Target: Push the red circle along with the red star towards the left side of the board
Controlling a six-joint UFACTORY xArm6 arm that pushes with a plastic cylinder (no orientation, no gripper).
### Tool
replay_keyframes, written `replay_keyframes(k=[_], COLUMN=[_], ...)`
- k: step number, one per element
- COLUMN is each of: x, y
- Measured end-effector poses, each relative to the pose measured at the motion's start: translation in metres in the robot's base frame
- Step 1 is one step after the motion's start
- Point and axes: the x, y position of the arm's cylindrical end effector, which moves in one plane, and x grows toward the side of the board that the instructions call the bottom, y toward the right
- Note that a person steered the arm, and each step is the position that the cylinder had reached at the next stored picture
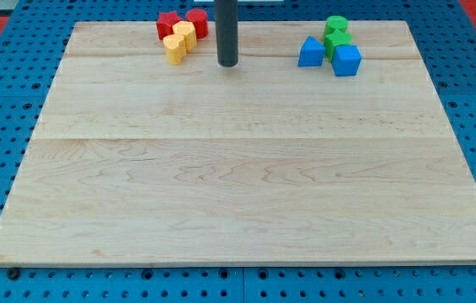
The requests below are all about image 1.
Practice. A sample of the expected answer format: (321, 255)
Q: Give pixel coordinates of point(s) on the yellow heart block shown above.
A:
(175, 48)

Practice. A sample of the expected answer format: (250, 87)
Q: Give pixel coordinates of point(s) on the yellow pentagon block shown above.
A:
(187, 29)

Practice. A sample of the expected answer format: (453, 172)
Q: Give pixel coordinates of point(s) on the red star block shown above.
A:
(165, 23)

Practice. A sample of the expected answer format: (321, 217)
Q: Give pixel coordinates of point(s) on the light wooden board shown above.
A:
(136, 163)

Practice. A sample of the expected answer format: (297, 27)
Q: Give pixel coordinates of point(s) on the green cylinder block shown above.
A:
(335, 22)

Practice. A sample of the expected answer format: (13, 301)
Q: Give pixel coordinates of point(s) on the green star block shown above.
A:
(335, 39)

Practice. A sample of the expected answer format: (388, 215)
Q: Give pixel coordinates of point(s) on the blue triangular block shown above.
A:
(311, 53)

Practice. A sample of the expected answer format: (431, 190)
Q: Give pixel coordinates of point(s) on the red cylinder block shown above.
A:
(199, 18)

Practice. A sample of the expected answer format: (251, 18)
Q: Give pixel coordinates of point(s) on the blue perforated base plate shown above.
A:
(31, 46)

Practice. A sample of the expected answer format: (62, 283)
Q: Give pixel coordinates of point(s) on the blue cube block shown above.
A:
(346, 60)

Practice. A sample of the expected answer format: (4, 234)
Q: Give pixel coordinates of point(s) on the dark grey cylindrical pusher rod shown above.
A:
(226, 21)

